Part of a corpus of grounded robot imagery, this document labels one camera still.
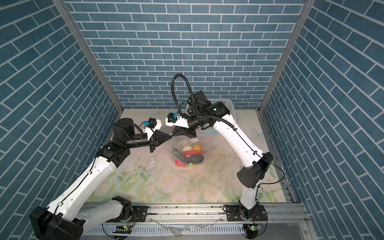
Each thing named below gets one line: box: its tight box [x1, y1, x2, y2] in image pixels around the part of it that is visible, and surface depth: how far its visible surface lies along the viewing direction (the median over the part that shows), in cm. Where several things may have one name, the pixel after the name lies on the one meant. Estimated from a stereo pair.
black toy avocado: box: [189, 154, 204, 164], surface depth 84 cm
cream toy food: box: [182, 145, 193, 152], surface depth 90 cm
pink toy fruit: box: [175, 159, 186, 167], surface depth 86 cm
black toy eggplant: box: [171, 148, 194, 165], surface depth 85 cm
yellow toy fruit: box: [192, 144, 204, 151], surface depth 86 cm
